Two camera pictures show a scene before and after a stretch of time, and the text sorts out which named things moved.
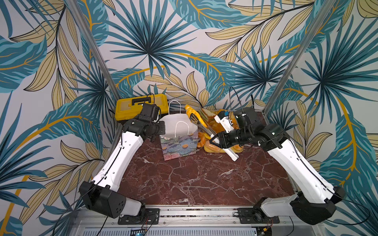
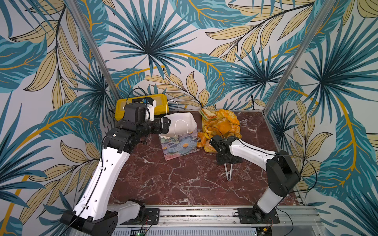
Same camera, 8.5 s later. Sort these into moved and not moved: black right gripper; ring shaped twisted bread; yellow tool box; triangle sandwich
Moved: black right gripper
Not moved: triangle sandwich; yellow tool box; ring shaped twisted bread
